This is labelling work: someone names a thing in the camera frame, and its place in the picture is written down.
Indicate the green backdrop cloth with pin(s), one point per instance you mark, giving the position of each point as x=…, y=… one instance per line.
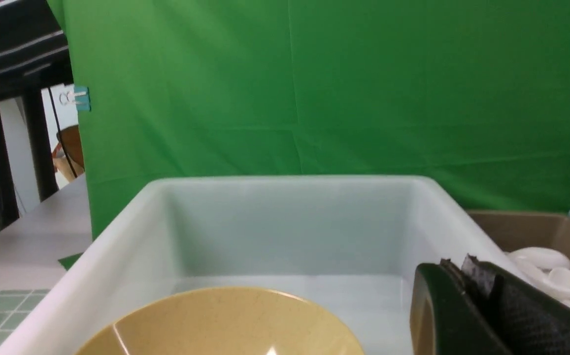
x=474, y=94

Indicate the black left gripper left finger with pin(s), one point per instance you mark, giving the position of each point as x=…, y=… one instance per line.
x=443, y=319

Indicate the yellow noodle bowl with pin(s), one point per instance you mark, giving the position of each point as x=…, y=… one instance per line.
x=227, y=321

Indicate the pile of white spoons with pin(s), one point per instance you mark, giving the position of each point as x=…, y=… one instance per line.
x=547, y=269

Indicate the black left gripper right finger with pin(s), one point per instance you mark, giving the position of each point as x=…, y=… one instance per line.
x=526, y=320

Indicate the blue binder clip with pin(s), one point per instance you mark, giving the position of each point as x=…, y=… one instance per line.
x=78, y=97

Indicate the brown plastic bin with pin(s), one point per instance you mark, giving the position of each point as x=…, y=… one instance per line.
x=513, y=230

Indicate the large white plastic tub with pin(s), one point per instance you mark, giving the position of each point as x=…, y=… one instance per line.
x=348, y=243

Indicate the black metal frame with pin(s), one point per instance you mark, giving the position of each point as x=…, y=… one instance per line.
x=33, y=56

